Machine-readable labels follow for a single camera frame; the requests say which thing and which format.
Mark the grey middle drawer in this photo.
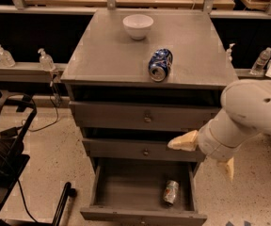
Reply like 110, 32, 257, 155
83, 138, 205, 162

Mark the grey open bottom drawer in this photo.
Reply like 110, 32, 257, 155
81, 158, 207, 226

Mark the grey drawer cabinet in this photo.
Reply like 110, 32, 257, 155
60, 8, 243, 226

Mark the black chair left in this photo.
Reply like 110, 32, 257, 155
0, 90, 37, 211

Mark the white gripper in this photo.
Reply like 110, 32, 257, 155
167, 124, 240, 182

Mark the black cable on floor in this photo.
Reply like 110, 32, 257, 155
0, 75, 63, 137

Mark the clear pump bottle right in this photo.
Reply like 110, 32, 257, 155
226, 43, 235, 62

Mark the black stand leg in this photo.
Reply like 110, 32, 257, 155
52, 182, 77, 226

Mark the clear pump bottle near cabinet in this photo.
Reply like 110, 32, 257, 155
38, 48, 56, 72

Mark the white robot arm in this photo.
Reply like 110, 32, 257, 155
167, 79, 271, 180

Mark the clear pump bottle far left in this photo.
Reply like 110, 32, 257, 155
0, 44, 15, 68

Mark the clear water bottle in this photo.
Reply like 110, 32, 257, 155
249, 47, 271, 75

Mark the silver green 7up can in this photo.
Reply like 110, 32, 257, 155
163, 180, 179, 205

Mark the grey top drawer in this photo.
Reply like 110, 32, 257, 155
69, 101, 219, 132

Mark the blue crushed soda can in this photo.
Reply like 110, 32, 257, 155
148, 48, 173, 82

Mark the white ceramic bowl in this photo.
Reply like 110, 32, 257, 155
122, 14, 153, 40

